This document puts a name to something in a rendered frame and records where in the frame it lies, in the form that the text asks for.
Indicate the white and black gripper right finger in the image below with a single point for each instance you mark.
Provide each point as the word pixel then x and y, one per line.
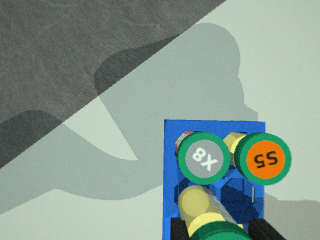
pixel 260 229

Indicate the blue tube rack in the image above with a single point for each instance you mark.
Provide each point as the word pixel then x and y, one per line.
pixel 233 190

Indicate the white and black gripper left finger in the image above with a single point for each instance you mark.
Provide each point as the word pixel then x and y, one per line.
pixel 178 229

